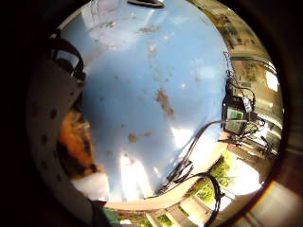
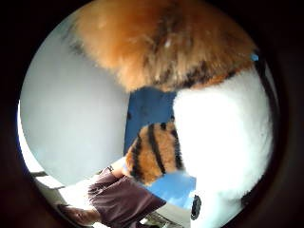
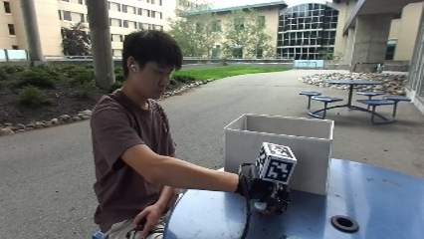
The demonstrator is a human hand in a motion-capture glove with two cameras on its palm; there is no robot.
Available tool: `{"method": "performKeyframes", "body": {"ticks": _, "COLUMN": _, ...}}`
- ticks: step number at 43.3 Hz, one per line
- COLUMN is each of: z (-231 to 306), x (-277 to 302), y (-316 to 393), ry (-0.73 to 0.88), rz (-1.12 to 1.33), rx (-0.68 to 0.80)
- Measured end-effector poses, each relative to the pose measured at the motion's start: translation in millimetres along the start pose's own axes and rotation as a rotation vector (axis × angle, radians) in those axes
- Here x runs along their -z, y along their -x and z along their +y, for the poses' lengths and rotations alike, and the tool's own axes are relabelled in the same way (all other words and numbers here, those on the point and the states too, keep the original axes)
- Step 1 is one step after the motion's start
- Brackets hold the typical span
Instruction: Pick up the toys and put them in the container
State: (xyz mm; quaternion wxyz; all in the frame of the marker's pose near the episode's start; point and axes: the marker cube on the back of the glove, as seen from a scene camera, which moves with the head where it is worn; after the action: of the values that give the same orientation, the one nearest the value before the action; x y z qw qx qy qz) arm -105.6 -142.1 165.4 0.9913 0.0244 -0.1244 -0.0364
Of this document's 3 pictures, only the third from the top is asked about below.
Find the small white object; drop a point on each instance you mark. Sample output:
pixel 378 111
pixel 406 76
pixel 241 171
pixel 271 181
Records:
pixel 260 206

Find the blue seat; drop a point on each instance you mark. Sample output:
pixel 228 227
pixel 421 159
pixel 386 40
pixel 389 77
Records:
pixel 97 235

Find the white marker cube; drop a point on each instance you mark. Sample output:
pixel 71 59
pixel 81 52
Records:
pixel 275 162

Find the white open box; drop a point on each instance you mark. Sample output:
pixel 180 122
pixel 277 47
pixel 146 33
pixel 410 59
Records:
pixel 287 139

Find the the person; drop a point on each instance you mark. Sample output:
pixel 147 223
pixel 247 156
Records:
pixel 123 139

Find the stone border row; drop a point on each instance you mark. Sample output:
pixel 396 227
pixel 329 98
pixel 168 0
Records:
pixel 66 118

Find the blue round picnic table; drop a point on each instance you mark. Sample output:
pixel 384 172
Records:
pixel 352 83

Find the green lawn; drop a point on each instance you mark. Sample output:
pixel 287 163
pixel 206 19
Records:
pixel 228 71

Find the bed of grey rocks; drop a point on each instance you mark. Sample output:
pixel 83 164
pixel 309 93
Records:
pixel 388 81

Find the metal railing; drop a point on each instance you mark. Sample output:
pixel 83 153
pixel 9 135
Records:
pixel 365 64

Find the green shrub bed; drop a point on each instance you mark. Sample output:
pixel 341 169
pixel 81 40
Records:
pixel 39 79

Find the green leafy tree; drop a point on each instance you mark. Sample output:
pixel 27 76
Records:
pixel 194 30
pixel 247 36

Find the glass front building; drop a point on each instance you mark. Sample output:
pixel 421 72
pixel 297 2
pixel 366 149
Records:
pixel 307 33

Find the grey concrete building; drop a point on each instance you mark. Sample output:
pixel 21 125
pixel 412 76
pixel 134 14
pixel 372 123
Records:
pixel 370 36

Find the thick grey pole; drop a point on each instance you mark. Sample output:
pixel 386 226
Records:
pixel 99 43

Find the dark small tree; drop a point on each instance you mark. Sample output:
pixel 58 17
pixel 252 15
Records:
pixel 75 40

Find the beige building with windows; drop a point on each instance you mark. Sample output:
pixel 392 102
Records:
pixel 47 26

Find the low concrete wall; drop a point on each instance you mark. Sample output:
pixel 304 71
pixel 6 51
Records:
pixel 220 61

